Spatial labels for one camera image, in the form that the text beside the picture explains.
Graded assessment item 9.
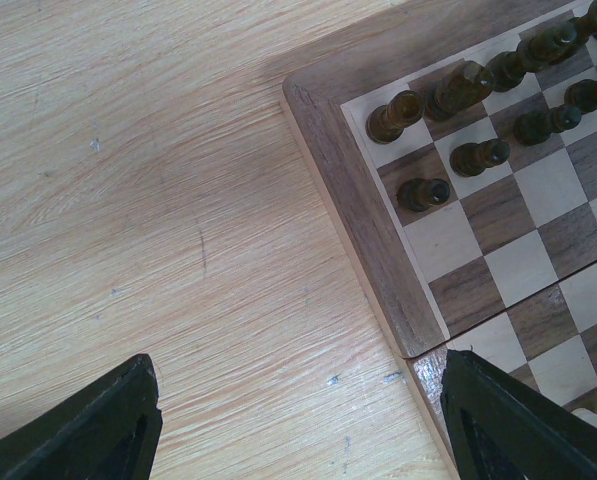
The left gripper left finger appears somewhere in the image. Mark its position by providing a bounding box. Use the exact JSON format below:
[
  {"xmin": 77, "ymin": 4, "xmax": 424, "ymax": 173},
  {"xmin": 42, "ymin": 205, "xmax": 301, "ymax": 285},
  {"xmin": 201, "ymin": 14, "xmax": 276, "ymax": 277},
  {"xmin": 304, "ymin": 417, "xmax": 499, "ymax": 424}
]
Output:
[{"xmin": 0, "ymin": 353, "xmax": 163, "ymax": 479}]

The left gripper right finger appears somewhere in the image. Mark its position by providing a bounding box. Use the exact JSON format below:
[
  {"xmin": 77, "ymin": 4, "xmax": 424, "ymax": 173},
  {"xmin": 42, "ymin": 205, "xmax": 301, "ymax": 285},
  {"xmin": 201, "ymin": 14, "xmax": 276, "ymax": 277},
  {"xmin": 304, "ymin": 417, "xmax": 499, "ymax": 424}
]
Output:
[{"xmin": 441, "ymin": 350, "xmax": 597, "ymax": 479}]

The wooden chess board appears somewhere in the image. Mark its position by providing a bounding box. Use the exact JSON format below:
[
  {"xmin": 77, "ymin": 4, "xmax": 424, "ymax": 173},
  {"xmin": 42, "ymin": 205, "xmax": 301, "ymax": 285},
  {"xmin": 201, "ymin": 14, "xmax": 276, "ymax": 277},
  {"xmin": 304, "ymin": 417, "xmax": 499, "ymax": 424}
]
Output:
[{"xmin": 283, "ymin": 1, "xmax": 597, "ymax": 461}]

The white pawn nearest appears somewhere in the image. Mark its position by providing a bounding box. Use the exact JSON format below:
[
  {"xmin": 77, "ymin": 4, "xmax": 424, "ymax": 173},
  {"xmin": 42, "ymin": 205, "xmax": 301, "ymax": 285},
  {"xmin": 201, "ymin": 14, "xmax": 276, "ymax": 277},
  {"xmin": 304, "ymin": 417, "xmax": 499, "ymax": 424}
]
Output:
[{"xmin": 572, "ymin": 408, "xmax": 597, "ymax": 429}]

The dark pawn file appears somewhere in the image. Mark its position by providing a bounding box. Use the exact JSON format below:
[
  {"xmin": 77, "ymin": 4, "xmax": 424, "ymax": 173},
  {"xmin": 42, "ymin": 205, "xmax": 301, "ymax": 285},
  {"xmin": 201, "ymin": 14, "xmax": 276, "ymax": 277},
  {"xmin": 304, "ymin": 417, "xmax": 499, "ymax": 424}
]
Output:
[
  {"xmin": 397, "ymin": 178, "xmax": 451, "ymax": 212},
  {"xmin": 450, "ymin": 138, "xmax": 511, "ymax": 177},
  {"xmin": 564, "ymin": 79, "xmax": 597, "ymax": 114},
  {"xmin": 513, "ymin": 104, "xmax": 582, "ymax": 146}
]

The dark rook corner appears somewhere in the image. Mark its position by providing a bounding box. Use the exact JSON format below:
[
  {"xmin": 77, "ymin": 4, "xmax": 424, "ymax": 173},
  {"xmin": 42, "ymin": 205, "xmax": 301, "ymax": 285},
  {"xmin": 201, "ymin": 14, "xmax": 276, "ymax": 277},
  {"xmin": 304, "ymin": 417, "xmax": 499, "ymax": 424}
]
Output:
[{"xmin": 365, "ymin": 90, "xmax": 425, "ymax": 144}]

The dark knight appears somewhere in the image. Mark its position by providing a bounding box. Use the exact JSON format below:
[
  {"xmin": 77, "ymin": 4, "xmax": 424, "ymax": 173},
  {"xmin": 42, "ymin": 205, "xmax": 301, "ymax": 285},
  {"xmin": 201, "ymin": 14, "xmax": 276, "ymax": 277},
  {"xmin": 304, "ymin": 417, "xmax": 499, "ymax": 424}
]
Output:
[{"xmin": 425, "ymin": 61, "xmax": 495, "ymax": 122}]

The dark bishop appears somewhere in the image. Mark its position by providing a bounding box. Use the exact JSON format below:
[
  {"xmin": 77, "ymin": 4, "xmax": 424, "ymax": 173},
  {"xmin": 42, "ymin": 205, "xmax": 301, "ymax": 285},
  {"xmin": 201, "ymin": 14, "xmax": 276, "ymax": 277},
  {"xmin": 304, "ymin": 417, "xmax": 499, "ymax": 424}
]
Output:
[{"xmin": 486, "ymin": 51, "xmax": 527, "ymax": 93}]

